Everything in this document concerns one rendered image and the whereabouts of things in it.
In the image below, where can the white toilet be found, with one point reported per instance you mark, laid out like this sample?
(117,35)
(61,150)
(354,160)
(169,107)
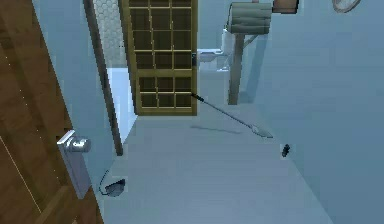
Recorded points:
(215,53)

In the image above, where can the yellow-framed glass panel door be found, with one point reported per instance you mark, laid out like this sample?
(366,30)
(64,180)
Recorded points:
(161,56)

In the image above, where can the small black bottle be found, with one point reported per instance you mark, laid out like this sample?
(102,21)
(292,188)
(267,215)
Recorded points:
(285,150)

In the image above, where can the brown wooden room door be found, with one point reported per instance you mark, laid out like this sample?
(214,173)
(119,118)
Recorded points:
(23,116)

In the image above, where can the brown wooden post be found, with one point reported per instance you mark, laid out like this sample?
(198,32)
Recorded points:
(236,66)

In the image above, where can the dark brown door frame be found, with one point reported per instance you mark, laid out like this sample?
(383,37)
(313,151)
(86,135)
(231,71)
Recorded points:
(103,76)

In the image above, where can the brown framed wall picture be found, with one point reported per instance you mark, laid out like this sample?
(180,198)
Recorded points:
(285,5)

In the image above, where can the round wall mirror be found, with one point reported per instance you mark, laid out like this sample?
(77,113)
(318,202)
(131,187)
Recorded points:
(345,4)

